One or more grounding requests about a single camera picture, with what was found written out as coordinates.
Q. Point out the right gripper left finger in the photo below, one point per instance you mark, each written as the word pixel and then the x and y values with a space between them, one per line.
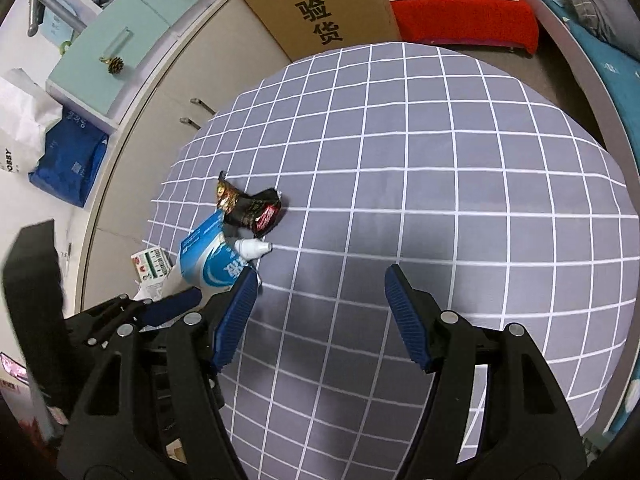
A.
pixel 151 406

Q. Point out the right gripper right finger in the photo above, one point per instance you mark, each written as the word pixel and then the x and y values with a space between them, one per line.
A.
pixel 528 430

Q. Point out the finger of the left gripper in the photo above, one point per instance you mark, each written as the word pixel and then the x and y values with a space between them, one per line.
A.
pixel 156 313

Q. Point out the gold green white carton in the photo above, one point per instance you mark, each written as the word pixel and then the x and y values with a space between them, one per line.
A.
pixel 153 267

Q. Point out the blue white tube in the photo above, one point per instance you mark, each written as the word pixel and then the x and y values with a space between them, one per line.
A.
pixel 209 262

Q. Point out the black snack wrapper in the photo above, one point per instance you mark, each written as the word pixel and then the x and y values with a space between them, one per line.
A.
pixel 258 213

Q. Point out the blue parcel bag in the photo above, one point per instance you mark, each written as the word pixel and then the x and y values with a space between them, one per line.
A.
pixel 75 149

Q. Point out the white paper shopping bag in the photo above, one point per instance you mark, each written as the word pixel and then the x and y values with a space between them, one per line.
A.
pixel 27 114

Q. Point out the beige low cabinet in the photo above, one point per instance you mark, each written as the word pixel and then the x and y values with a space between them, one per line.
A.
pixel 222 52

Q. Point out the grey checked tablecloth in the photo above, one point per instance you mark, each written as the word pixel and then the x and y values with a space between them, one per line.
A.
pixel 485 194

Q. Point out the lilac teal stair cabinet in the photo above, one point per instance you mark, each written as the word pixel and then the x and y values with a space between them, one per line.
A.
pixel 127 51

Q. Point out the metal stair handrail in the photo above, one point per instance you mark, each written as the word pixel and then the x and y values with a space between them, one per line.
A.
pixel 36 9

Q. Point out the tall brown cardboard box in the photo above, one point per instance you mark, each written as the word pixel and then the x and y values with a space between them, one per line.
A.
pixel 306 27

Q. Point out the teal patterned mattress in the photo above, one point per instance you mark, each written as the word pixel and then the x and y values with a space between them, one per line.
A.
pixel 620 74

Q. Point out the red fabric bench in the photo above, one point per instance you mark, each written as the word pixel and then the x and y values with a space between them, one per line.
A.
pixel 487 23

